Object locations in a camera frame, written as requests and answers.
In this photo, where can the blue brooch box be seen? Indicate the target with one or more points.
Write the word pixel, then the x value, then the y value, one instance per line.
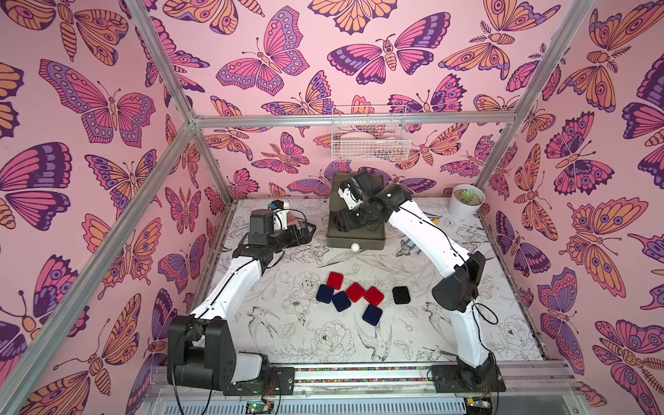
pixel 341 301
pixel 324 294
pixel 372 315

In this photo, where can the red brooch box top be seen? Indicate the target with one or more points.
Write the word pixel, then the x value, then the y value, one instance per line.
pixel 335 280

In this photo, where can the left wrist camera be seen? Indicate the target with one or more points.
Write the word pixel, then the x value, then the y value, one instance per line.
pixel 279 206

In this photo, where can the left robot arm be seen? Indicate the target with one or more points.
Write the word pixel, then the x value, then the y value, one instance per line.
pixel 201 350

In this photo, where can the black brooch box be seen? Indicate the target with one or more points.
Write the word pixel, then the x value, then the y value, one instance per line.
pixel 401 295

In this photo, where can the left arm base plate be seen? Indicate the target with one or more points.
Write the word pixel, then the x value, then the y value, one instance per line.
pixel 279 381

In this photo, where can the three-tier drawer cabinet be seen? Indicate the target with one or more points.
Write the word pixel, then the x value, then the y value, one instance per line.
pixel 357 240

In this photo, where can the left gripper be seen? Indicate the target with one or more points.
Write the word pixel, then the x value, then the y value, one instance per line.
pixel 303 237

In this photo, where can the blue yellow garden fork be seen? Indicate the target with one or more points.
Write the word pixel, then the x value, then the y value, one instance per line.
pixel 406 245

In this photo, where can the white potted succulent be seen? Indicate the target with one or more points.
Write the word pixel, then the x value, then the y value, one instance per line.
pixel 465 201

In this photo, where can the red brooch box middle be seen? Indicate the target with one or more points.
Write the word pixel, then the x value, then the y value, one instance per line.
pixel 355 292

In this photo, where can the red brooch box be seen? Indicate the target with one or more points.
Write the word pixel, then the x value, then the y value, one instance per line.
pixel 335 280
pixel 374 296
pixel 355 292

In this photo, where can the red brooch box right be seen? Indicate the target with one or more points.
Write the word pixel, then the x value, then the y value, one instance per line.
pixel 374 296

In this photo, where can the white wire basket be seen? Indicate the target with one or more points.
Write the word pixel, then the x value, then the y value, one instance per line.
pixel 370 136

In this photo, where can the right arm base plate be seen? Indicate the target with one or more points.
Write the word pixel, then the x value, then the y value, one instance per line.
pixel 460 378

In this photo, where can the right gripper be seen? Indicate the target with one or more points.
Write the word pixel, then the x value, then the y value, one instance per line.
pixel 347 219

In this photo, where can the blue brooch box bottom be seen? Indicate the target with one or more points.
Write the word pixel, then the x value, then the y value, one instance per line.
pixel 372 315

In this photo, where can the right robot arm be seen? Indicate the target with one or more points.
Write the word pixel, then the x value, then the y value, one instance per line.
pixel 369 204

